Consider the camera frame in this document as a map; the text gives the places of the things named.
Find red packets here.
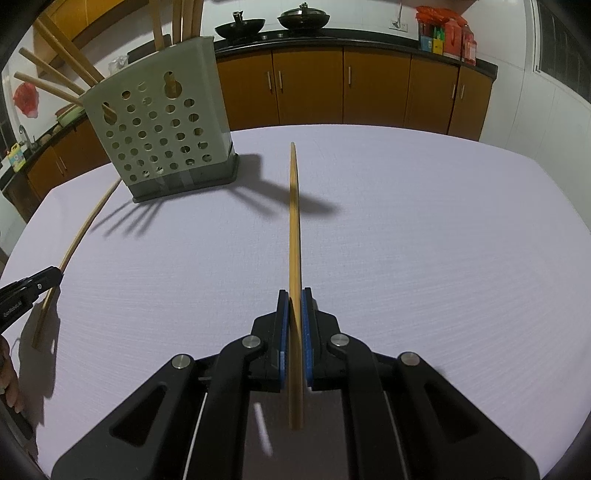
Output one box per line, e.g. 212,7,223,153
416,6,478,63

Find red plastic bag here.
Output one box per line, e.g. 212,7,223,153
13,83,40,118

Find yellow detergent bottle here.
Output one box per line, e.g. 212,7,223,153
7,142,27,172

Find grey perforated utensil holder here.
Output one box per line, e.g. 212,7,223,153
79,37,241,204

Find black wok with lid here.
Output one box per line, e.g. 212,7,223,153
277,2,331,31

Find dark window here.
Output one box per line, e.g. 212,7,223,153
536,0,591,100

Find black wok with handles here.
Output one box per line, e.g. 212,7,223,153
215,11,267,40

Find gas stove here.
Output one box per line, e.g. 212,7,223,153
217,30,287,43

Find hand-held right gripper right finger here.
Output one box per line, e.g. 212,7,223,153
302,288,539,480

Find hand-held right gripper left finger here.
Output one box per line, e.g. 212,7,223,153
51,290,291,480

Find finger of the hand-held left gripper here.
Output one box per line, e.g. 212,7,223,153
0,265,64,330

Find green stacked bowls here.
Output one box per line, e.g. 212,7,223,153
55,104,86,125

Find person's left hand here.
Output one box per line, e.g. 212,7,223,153
0,339,26,414

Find wooden base cabinets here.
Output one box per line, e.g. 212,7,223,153
25,44,492,199

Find wooden wall cabinet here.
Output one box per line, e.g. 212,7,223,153
34,0,153,51

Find black kitchen countertop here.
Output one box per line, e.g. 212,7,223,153
0,28,499,195

